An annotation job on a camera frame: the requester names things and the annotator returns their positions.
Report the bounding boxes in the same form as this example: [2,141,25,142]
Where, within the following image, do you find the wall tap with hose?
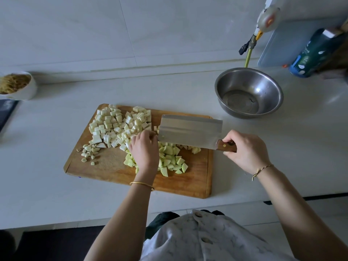
[238,35,258,56]

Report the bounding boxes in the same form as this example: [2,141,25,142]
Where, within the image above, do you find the white patterned garment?
[138,210,297,261]

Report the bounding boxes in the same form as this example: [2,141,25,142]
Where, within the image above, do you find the black gas stove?
[0,99,20,133]

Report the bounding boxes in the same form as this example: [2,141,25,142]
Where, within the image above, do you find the wooden cutting board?
[63,103,214,199]

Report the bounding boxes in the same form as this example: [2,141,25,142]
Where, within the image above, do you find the white bowl of noodles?
[0,71,38,102]

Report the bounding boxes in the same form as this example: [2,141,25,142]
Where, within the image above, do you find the cleaver with wooden handle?
[157,114,238,154]

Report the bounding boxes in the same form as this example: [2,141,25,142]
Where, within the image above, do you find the light blue plastic board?
[257,16,348,68]

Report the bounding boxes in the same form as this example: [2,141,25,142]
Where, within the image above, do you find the person's left forearm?
[84,171,158,261]

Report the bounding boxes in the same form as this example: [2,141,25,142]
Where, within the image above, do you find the black floor mat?
[0,224,107,261]

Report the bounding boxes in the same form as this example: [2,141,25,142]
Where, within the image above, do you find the peeled yellow potato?
[177,144,203,156]

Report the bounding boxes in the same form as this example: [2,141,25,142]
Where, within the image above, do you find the pile of garlic cloves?
[75,141,103,166]

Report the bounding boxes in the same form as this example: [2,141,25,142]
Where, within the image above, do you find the gold bangle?
[129,181,156,191]

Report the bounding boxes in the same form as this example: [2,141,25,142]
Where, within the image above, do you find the dark green trousers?
[144,210,226,240]

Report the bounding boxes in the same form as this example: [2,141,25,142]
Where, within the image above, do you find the pale green cabbage vegetable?
[88,104,131,150]

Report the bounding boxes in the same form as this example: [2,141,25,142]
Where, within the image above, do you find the braided cord bracelet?
[250,163,275,182]

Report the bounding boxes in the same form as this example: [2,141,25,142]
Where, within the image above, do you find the person's left hand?
[129,129,160,174]

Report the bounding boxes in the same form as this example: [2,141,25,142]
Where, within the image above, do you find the person's right hand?
[222,129,272,175]

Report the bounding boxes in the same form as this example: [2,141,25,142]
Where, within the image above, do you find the person's right forearm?
[253,166,348,261]

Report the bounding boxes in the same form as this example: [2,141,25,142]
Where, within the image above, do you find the dark green bottle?
[289,28,347,78]

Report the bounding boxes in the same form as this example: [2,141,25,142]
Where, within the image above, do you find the deep stainless steel bowl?
[214,67,285,120]

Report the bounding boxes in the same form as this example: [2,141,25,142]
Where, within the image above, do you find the peeled green cucumber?
[123,140,189,178]

